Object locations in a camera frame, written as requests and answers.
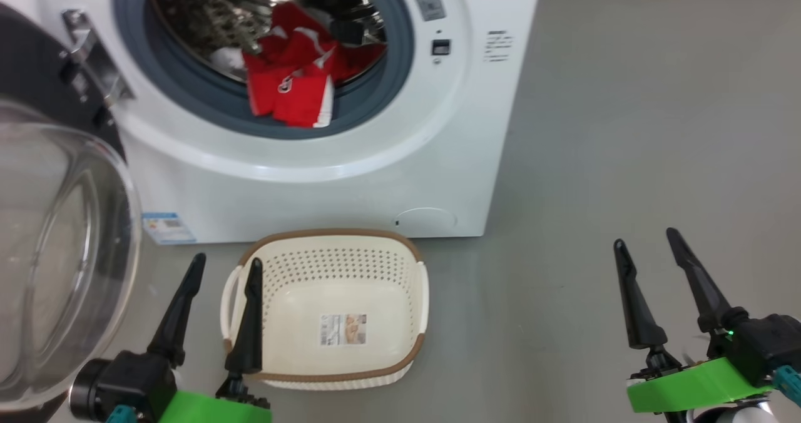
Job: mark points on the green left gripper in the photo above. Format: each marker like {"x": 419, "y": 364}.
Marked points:
{"x": 206, "y": 407}

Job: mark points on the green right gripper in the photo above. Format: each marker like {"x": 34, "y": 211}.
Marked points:
{"x": 694, "y": 385}

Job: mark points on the black round glass washer door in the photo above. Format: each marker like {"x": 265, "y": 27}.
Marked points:
{"x": 62, "y": 254}

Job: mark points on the red basketball jersey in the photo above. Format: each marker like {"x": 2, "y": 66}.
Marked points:
{"x": 294, "y": 85}

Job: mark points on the cream perforated basket brown rim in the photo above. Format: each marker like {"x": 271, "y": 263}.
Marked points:
{"x": 338, "y": 285}

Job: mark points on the white front-load washing machine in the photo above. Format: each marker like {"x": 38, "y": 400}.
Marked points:
{"x": 375, "y": 160}

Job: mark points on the metal door hinge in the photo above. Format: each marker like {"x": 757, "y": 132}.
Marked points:
{"x": 94, "y": 60}

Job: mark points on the steel washer drum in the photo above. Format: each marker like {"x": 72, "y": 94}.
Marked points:
{"x": 200, "y": 16}

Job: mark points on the black door latch socket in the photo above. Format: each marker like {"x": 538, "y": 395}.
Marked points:
{"x": 440, "y": 47}

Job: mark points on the blue energy label sticker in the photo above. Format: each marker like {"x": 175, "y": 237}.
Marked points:
{"x": 168, "y": 228}

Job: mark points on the paper product label sticker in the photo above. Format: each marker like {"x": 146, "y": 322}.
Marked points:
{"x": 343, "y": 330}

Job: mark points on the round white filter cover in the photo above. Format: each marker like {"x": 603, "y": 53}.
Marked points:
{"x": 425, "y": 218}

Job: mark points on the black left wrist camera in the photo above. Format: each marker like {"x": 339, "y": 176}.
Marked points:
{"x": 137, "y": 382}

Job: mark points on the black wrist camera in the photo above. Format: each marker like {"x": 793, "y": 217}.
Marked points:
{"x": 763, "y": 345}
{"x": 137, "y": 382}

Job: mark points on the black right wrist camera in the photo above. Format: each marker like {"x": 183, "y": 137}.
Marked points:
{"x": 763, "y": 345}

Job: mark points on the teal left camera connector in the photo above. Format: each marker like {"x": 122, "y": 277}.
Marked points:
{"x": 122, "y": 415}

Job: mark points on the teal camera connector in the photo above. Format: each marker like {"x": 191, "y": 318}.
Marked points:
{"x": 790, "y": 385}
{"x": 122, "y": 415}

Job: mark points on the teal right camera connector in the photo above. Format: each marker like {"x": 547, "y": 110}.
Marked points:
{"x": 790, "y": 385}

